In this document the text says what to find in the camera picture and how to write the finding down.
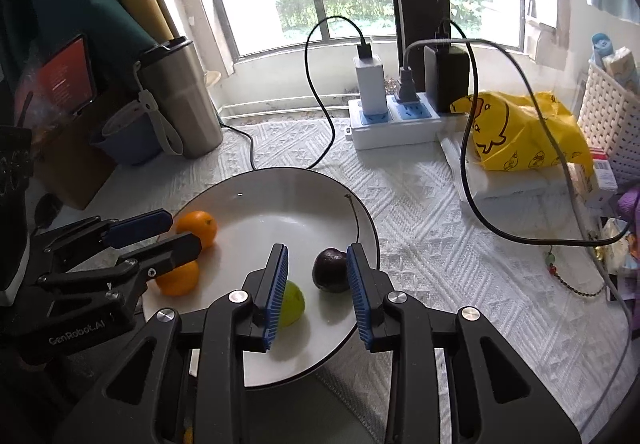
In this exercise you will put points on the white power strip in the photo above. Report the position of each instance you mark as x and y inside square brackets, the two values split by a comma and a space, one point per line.
[390, 134]

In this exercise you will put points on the black round object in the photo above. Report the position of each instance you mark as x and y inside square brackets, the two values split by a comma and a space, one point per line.
[47, 211]

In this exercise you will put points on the white charger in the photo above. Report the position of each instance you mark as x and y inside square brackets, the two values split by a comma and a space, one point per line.
[371, 84]

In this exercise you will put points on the black charger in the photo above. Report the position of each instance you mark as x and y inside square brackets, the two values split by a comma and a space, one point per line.
[447, 79]

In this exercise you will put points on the blue bowl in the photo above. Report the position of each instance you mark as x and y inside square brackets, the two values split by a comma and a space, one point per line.
[130, 142]

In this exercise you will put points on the tablet with red screen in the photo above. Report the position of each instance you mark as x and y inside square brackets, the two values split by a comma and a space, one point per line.
[60, 74]

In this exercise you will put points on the blue-capped bottle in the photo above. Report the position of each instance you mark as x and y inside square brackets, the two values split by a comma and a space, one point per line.
[601, 47]

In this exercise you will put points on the thin dark stem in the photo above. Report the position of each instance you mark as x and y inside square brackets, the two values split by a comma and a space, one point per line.
[356, 219]

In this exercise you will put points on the white woven basket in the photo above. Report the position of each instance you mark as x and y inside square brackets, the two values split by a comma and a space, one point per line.
[610, 124]

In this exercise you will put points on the orange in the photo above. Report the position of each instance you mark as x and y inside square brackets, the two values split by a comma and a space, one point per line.
[200, 229]
[177, 280]

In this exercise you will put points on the purple tissue pouch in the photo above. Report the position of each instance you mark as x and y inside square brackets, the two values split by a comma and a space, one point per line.
[631, 206]

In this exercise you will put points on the red and white box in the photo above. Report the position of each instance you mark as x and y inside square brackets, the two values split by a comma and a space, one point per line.
[600, 179]

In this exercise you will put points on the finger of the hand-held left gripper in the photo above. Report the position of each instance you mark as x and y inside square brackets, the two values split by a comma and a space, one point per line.
[170, 251]
[140, 224]

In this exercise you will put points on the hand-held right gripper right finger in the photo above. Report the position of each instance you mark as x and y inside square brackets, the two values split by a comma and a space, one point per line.
[357, 294]

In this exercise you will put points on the white inner bowl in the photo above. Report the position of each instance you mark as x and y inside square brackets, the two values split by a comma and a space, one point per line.
[122, 119]

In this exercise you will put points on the yellow plastic bag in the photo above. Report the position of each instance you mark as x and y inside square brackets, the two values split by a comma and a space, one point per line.
[530, 134]

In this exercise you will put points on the green fruit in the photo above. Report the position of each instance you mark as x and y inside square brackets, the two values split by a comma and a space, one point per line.
[293, 304]

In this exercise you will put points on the white textured tablecloth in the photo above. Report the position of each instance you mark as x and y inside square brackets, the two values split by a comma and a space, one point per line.
[425, 224]

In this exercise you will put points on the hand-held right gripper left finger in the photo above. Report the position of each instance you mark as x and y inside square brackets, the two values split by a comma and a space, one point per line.
[277, 294]

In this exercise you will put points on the dark plum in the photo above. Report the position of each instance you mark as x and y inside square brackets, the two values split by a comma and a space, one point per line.
[330, 270]

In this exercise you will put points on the cardboard box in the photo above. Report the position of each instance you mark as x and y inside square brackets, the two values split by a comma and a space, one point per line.
[75, 164]

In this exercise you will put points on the pale tissue pack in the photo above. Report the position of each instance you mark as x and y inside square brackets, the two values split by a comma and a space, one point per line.
[622, 67]

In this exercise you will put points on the white plate with dark rim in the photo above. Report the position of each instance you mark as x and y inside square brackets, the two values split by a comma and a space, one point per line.
[280, 214]

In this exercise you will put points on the white folded packet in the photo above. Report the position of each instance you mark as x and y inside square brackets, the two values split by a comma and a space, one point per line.
[505, 184]

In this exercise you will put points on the round grey glass board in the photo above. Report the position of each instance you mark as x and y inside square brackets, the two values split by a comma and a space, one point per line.
[345, 404]

